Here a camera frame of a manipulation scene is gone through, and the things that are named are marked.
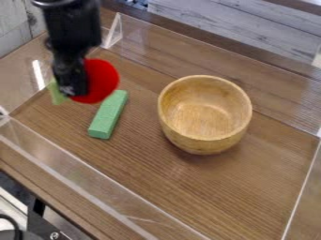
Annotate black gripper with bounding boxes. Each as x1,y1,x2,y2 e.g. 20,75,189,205
30,0,101,97

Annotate red plush strawberry toy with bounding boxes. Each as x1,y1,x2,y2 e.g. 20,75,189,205
46,58,121,106

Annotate green rectangular block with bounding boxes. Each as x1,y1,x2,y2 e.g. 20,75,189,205
88,90,128,140

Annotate wooden bowl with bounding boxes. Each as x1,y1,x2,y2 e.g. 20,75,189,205
156,75,251,155

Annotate clear acrylic tray walls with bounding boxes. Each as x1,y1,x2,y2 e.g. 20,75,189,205
0,12,321,240

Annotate black table clamp mount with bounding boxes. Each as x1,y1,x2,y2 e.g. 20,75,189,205
26,199,70,240

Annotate black cable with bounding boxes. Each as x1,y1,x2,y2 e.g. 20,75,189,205
0,213,22,233

